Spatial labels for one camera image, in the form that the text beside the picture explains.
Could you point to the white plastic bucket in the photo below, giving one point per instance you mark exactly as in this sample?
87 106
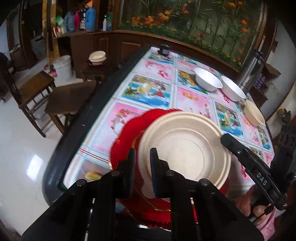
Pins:
63 70

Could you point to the stainless steel thermos jug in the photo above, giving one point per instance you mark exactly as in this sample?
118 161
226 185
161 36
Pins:
251 71

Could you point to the red thermos flask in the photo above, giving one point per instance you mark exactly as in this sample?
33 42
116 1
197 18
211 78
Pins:
77 21

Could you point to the wooden stool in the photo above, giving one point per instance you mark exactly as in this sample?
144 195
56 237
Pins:
67 100

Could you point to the person right hand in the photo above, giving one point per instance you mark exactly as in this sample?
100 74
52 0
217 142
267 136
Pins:
262 220

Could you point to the small red glass plate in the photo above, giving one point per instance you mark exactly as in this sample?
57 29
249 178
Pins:
144 178

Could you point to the small black table device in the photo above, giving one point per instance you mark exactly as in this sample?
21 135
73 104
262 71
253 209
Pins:
164 50

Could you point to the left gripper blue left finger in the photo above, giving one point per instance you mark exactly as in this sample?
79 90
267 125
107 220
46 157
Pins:
86 210

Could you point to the large beige plastic bowl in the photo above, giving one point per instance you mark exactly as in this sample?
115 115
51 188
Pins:
190 144

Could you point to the purple bottles on cabinet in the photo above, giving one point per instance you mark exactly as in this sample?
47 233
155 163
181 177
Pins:
259 82

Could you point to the colourful printed tablecloth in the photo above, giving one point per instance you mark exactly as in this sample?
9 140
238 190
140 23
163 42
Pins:
159 82

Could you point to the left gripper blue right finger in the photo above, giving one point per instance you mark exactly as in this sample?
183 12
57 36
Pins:
199 211

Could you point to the small beige plastic bowl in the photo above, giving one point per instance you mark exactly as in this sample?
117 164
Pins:
253 114

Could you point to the stacked bowls on stool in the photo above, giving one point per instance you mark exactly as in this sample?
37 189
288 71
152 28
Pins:
97 58

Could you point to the large red glass plate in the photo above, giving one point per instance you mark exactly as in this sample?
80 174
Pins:
136 205

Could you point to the white foam bowl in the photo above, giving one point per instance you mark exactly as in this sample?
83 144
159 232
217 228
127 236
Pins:
207 80
232 90

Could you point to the wooden chair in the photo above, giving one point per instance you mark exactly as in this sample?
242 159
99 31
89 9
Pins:
31 95

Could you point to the blue thermos flask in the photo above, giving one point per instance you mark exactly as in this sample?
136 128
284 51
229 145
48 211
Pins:
90 19

